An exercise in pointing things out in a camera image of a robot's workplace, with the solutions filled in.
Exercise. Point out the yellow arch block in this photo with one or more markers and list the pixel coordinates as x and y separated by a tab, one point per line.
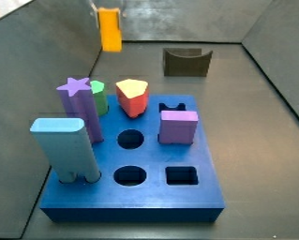
109	29

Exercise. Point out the blue shape sorter board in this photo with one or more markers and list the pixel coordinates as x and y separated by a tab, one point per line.
152	182

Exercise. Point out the purple square block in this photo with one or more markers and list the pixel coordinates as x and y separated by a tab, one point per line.
177	126

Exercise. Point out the red pentagon block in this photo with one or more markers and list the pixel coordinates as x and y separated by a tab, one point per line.
132	94

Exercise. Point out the green hexagon block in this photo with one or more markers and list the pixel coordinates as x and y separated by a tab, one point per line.
97	89

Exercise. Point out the purple star block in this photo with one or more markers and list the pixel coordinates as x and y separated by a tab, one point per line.
79	105

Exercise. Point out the black curved stand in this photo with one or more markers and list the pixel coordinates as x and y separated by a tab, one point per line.
185	62

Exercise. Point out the light blue tall block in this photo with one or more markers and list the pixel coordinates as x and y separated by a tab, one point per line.
64	141

